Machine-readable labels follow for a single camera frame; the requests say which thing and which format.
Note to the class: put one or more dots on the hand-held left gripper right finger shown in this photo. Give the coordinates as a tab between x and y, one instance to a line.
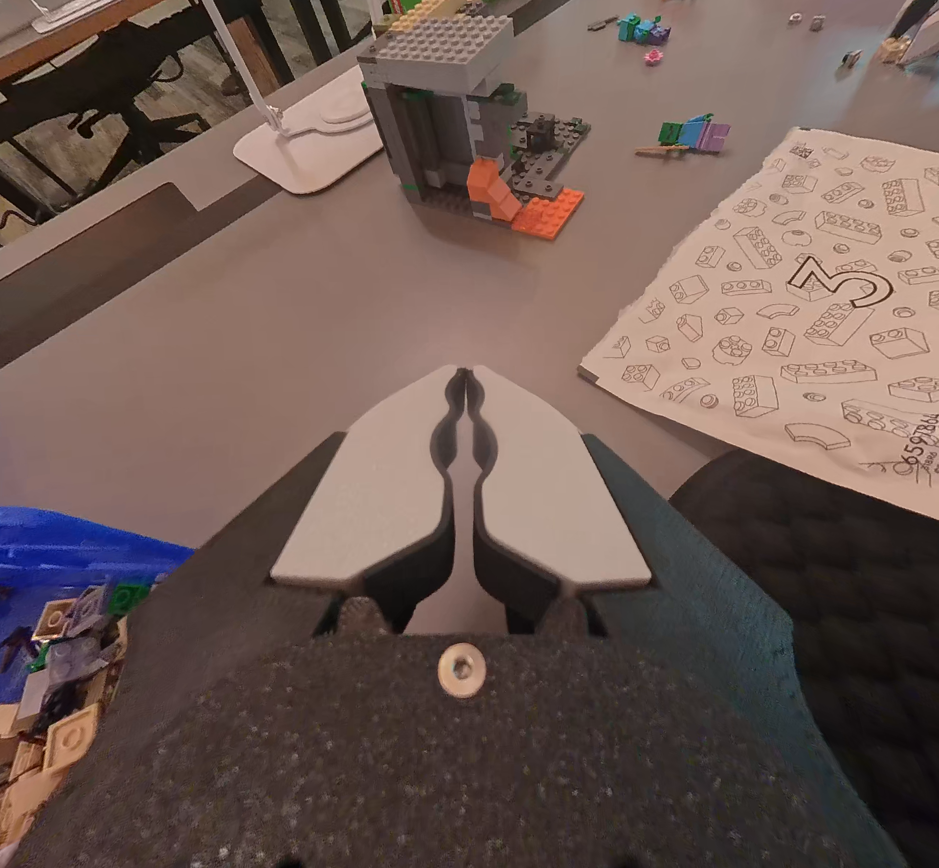
557	508

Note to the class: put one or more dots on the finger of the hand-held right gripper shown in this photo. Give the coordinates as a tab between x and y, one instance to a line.
926	24

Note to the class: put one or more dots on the black office chair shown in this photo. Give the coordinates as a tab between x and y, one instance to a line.
95	76

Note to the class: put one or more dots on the pile of toy bricks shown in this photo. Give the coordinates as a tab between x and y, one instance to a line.
66	743

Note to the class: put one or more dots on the small black toy figure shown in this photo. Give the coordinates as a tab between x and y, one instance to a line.
539	134

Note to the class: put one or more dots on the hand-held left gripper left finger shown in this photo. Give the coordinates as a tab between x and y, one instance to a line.
367	501

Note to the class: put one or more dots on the white lamp stand base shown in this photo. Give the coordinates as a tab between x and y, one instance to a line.
308	142

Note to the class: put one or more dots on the tan hinge brick plate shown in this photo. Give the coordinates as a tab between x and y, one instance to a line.
893	50

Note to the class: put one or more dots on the grey desk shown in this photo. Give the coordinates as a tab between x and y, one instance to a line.
330	296

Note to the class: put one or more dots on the small dark toy piece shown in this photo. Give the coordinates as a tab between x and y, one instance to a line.
852	58

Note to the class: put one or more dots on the large printed white paper bag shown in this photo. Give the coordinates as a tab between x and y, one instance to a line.
792	281

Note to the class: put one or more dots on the dark grey toy pickaxe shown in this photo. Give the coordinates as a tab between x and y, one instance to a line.
603	23

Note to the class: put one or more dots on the toy figure with teal helmet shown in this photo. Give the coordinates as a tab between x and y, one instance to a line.
642	30

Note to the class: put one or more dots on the black quilted cushion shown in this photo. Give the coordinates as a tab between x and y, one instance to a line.
843	626

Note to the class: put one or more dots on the grey toy brick building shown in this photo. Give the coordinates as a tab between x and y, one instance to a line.
440	46

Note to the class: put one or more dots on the blue plastic bin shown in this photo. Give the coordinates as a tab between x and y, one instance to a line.
66	545

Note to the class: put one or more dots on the toy figure with orange sword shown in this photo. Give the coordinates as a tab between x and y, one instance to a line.
693	134

